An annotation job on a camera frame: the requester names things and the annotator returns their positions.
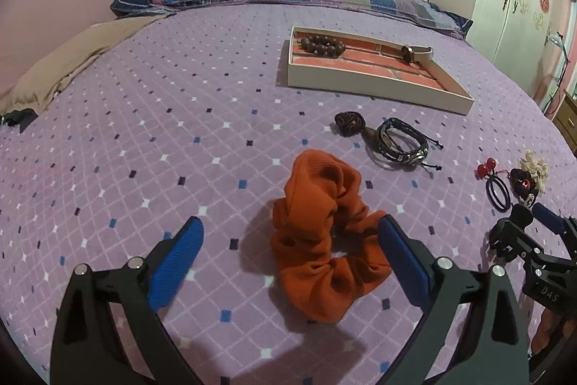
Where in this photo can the wooden nightstand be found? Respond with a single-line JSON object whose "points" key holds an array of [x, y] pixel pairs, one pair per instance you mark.
{"points": [[569, 116]]}

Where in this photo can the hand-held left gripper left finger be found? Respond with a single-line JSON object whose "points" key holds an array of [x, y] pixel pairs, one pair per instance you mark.
{"points": [[178, 263]]}

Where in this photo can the orange fabric scrunchie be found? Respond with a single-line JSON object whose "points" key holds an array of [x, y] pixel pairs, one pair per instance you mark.
{"points": [[315, 204]]}

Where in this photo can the tan folded blanket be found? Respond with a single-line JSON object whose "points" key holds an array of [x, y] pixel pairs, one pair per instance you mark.
{"points": [[67, 60]]}

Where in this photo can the person's right hand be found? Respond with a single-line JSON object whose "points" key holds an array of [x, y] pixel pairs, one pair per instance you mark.
{"points": [[547, 326]]}

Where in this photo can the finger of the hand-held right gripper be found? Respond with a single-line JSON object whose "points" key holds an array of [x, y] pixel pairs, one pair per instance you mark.
{"points": [[514, 234], [549, 220]]}

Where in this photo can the white decorated wardrobe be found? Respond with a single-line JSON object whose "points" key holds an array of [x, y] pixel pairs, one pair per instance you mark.
{"points": [[496, 6]]}

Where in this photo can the white tray with brick print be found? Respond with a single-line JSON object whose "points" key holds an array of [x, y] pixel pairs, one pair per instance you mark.
{"points": [[360, 67]]}

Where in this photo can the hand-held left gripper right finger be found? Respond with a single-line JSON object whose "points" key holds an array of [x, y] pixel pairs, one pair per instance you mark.
{"points": [[405, 263]]}

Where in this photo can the cream crochet flower scrunchie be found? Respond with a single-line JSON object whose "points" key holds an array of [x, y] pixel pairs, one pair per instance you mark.
{"points": [[534, 164]]}

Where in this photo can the dark cloth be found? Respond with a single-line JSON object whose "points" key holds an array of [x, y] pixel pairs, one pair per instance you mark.
{"points": [[20, 119]]}

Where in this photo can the desk lamp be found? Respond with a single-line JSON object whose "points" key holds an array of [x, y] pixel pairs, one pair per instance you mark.
{"points": [[555, 38]]}

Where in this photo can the purple diamond-print bedspread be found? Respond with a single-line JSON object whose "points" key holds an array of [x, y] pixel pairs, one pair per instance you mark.
{"points": [[157, 141]]}

